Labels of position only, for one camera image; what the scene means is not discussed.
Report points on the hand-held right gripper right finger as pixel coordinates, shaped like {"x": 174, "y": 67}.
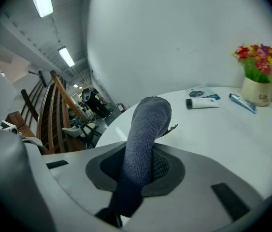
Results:
{"x": 198, "y": 178}

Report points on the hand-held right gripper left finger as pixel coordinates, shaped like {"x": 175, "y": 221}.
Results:
{"x": 77, "y": 168}

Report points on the dark blue cloth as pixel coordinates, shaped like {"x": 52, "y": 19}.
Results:
{"x": 145, "y": 129}

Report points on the white kidney-shaped table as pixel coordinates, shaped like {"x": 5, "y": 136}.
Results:
{"x": 222, "y": 134}

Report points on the white chair with black legs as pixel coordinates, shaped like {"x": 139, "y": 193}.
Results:
{"x": 77, "y": 130}

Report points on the brown wooden staircase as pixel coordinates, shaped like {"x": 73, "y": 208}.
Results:
{"x": 51, "y": 120}

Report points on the red fire extinguisher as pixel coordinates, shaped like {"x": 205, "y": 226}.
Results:
{"x": 121, "y": 107}

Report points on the white tube with black cap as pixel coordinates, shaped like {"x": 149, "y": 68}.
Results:
{"x": 203, "y": 103}

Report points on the blue and silver tube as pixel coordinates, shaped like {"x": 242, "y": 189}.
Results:
{"x": 243, "y": 103}

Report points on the cream pot of colourful flowers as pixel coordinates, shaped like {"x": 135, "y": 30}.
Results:
{"x": 256, "y": 91}

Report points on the ceiling light panel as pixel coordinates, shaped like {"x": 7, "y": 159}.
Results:
{"x": 41, "y": 0}
{"x": 66, "y": 56}

